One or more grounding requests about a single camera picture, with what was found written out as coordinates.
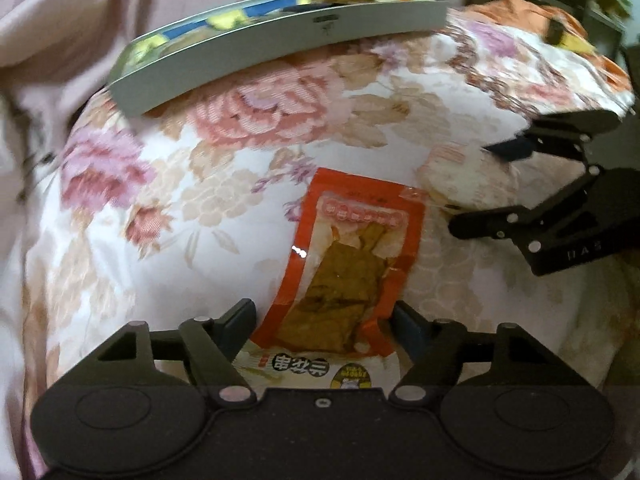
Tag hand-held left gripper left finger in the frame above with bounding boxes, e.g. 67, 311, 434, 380
92, 298, 259, 406

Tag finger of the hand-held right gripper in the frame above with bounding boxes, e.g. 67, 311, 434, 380
448, 169, 601, 254
484, 110, 624, 163

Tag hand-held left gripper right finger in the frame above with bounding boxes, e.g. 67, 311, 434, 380
387, 300, 557, 406

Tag clear rice cracker packet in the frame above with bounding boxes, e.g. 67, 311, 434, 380
414, 141, 502, 212

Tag orange dried tofu packet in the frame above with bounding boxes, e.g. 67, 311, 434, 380
234, 166, 427, 392

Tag grey shallow cardboard box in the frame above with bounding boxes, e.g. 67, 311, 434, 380
107, 0, 450, 116

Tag dark blue stick packet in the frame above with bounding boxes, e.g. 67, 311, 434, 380
281, 3, 342, 14

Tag orange cloth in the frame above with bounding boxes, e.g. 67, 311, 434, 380
464, 0, 632, 112

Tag floral bed sheet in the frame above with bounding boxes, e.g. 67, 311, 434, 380
22, 7, 640, 411

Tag yellow and blue wrapper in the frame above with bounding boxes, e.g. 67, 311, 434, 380
122, 2, 312, 62

